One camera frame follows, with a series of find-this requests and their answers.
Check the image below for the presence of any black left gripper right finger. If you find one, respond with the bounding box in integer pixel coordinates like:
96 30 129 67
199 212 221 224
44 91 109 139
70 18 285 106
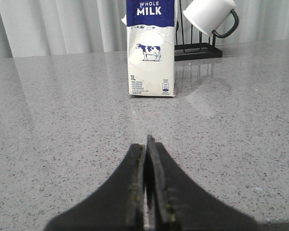
146 135 258 231

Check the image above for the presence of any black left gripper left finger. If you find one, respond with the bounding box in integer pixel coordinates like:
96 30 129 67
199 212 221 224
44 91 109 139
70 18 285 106
45 144 146 231

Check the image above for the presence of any black wire mug rack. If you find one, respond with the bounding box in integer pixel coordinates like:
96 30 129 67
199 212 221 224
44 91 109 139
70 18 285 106
174 0 223 61

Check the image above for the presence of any white blue milk carton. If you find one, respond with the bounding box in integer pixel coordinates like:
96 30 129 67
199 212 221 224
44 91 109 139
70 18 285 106
125 0 177 97

